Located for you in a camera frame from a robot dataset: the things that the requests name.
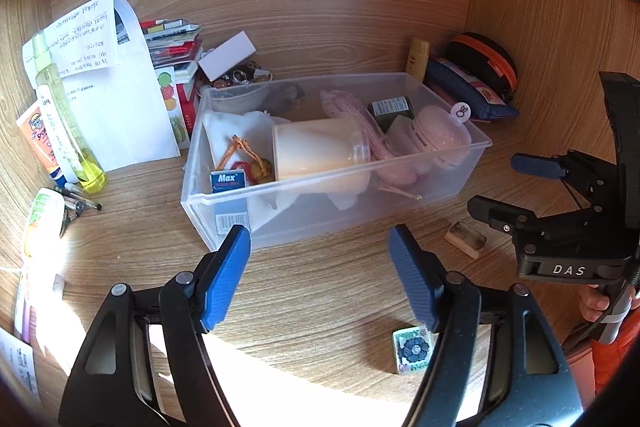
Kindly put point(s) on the white red tube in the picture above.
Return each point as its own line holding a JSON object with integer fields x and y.
{"x": 160, "y": 25}

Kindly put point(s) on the small beige block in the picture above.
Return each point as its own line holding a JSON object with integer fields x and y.
{"x": 465, "y": 239}

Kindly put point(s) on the printed white leaflet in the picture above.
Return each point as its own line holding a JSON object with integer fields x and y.
{"x": 15, "y": 357}

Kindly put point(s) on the wooden desktop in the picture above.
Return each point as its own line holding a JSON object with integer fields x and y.
{"x": 325, "y": 287}

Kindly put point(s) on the green white tube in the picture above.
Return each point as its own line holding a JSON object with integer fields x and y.
{"x": 42, "y": 217}

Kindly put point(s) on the grey blue labelled packet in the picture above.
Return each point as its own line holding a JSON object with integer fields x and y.
{"x": 230, "y": 212}

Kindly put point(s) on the person's right hand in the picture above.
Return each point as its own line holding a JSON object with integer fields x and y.
{"x": 595, "y": 302}

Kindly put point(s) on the pink round container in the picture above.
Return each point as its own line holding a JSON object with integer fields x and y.
{"x": 435, "y": 127}

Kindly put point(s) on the black orange zip case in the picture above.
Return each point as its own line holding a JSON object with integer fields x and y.
{"x": 475, "y": 52}

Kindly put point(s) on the red book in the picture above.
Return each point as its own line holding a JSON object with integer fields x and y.
{"x": 187, "y": 107}

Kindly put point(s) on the white printed paper sheet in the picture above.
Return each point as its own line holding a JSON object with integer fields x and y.
{"x": 140, "y": 117}

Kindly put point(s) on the pink stick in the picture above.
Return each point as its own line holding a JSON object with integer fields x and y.
{"x": 24, "y": 307}

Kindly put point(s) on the small white box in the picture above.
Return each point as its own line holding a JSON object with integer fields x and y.
{"x": 227, "y": 54}

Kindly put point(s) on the white bowl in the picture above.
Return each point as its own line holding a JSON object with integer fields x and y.
{"x": 240, "y": 99}

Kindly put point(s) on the small blue box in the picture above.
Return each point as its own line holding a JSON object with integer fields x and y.
{"x": 227, "y": 182}

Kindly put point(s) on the pile of polished stones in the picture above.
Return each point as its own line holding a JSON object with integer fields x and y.
{"x": 245, "y": 74}

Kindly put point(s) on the pink mesh pouch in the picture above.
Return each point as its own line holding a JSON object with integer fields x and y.
{"x": 345, "y": 107}

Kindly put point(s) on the black ballpoint pen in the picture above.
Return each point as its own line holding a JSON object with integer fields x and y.
{"x": 67, "y": 192}

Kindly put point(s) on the cream plastic cup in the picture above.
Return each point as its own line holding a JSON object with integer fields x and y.
{"x": 310, "y": 147}

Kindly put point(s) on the person's right forearm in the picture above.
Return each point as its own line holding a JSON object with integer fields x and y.
{"x": 607, "y": 357}

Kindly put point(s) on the stack of booklets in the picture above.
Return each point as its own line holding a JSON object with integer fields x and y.
{"x": 172, "y": 49}

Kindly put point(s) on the dark green bottle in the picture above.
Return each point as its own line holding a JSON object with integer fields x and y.
{"x": 387, "y": 109}

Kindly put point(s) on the clear plastic storage box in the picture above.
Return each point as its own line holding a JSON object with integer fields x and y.
{"x": 325, "y": 217}

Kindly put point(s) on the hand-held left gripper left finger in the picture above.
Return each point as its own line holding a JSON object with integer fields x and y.
{"x": 227, "y": 277}

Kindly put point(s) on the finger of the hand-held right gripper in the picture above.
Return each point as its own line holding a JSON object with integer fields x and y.
{"x": 495, "y": 212}
{"x": 535, "y": 166}

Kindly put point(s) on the white cloth pouch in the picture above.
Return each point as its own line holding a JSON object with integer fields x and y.
{"x": 225, "y": 127}

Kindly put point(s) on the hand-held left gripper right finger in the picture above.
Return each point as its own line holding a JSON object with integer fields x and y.
{"x": 412, "y": 277}

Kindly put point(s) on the white rabbit tag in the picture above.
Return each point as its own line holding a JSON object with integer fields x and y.
{"x": 461, "y": 111}

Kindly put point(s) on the yellow sunscreen bottle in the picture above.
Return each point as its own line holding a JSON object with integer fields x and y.
{"x": 419, "y": 57}

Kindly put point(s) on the orange sunscreen tube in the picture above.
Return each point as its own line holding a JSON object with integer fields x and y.
{"x": 32, "y": 127}

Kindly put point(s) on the brown translucent trinket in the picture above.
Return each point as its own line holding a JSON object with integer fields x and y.
{"x": 290, "y": 94}

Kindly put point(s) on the yellow liquid bottle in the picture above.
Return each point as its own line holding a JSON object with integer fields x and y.
{"x": 60, "y": 117}

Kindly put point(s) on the navy patterned pencil case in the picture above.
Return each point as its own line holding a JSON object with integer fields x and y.
{"x": 450, "y": 82}

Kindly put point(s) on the fruit sticker sheet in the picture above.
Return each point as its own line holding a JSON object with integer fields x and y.
{"x": 167, "y": 92}

